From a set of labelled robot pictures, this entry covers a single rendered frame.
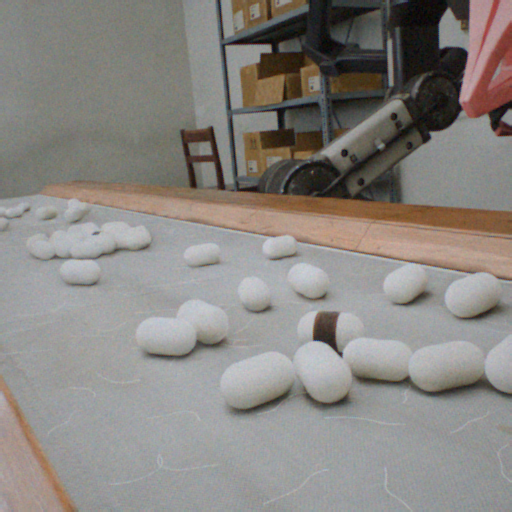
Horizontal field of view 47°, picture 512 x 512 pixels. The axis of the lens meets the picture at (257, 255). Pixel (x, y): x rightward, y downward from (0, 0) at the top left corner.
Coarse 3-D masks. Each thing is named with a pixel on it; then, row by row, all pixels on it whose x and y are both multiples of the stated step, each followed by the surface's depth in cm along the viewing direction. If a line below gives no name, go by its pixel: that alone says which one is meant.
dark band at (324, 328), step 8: (320, 312) 29; (328, 312) 29; (336, 312) 29; (320, 320) 29; (328, 320) 28; (336, 320) 28; (320, 328) 28; (328, 328) 28; (320, 336) 28; (328, 336) 28; (328, 344) 28
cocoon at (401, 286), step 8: (392, 272) 35; (400, 272) 35; (408, 272) 35; (416, 272) 36; (424, 272) 36; (392, 280) 35; (400, 280) 35; (408, 280) 35; (416, 280) 35; (424, 280) 36; (384, 288) 36; (392, 288) 35; (400, 288) 35; (408, 288) 35; (416, 288) 35; (424, 288) 36; (392, 296) 35; (400, 296) 35; (408, 296) 35; (416, 296) 36
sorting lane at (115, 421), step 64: (0, 256) 66; (128, 256) 59; (256, 256) 53; (320, 256) 50; (0, 320) 40; (64, 320) 39; (128, 320) 37; (256, 320) 35; (384, 320) 33; (448, 320) 32; (64, 384) 28; (128, 384) 28; (192, 384) 27; (384, 384) 25; (64, 448) 22; (128, 448) 22; (192, 448) 21; (256, 448) 21; (320, 448) 21; (384, 448) 20; (448, 448) 20
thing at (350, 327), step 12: (312, 312) 29; (348, 312) 29; (300, 324) 29; (312, 324) 29; (336, 324) 28; (348, 324) 28; (360, 324) 28; (300, 336) 29; (312, 336) 29; (336, 336) 28; (348, 336) 28; (360, 336) 28
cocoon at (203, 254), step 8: (192, 248) 50; (200, 248) 50; (208, 248) 51; (216, 248) 51; (184, 256) 51; (192, 256) 50; (200, 256) 50; (208, 256) 50; (216, 256) 51; (192, 264) 50; (200, 264) 51; (208, 264) 51
